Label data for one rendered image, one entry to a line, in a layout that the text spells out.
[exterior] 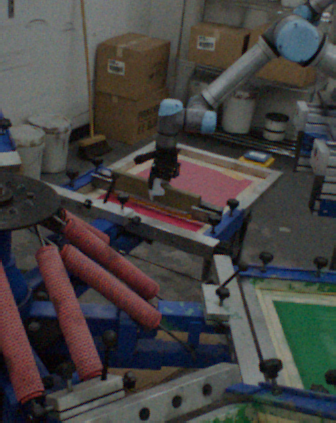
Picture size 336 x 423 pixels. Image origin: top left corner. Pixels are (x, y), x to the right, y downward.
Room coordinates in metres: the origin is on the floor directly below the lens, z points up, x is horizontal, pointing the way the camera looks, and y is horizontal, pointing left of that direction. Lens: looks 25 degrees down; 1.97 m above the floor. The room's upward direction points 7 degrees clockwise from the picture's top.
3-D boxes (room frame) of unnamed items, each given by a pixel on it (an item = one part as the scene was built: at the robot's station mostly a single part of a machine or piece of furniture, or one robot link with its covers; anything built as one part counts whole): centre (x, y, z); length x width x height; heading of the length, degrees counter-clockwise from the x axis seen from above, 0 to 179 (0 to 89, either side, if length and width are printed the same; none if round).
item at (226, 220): (1.95, -0.19, 0.97); 0.30 x 0.05 x 0.07; 156
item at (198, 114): (2.11, -0.07, 1.30); 0.11 x 0.11 x 0.08; 3
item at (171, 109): (2.09, 0.02, 1.31); 0.09 x 0.08 x 0.11; 93
